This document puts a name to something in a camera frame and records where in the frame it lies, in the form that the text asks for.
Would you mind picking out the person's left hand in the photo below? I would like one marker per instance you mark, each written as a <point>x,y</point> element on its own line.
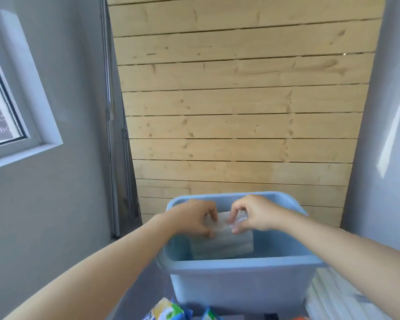
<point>186,218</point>

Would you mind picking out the person's right hand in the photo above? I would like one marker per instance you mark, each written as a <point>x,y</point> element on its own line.
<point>261,213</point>

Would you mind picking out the person's right thumb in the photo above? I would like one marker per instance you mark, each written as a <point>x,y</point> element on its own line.
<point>241,228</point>

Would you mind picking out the person's left thumb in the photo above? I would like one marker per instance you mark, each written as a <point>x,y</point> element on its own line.
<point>205,233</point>

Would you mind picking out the clear plastic packet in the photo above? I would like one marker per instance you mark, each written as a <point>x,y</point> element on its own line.
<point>226,244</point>

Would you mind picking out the person's left forearm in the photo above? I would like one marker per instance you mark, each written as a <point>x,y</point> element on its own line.
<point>96,273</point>

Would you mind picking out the person's right forearm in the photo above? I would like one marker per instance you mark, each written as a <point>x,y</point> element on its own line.
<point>346,253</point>

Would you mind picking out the blue plastic bin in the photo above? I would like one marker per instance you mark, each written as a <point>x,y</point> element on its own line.
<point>240,283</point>

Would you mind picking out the blue green snack packet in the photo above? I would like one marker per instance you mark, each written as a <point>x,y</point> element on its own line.
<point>210,314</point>

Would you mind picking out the orange object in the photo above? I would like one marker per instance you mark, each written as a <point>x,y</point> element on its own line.
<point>300,318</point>

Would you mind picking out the white ribbed sheets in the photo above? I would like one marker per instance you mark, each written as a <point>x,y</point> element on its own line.
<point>336,299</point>

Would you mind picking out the grey vertical pipe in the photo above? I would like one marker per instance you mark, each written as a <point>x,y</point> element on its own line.
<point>110,129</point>

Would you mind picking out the white framed window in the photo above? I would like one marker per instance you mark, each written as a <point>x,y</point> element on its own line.
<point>10,106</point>

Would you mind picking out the grey metal rail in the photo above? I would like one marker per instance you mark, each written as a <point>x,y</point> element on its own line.
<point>128,176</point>

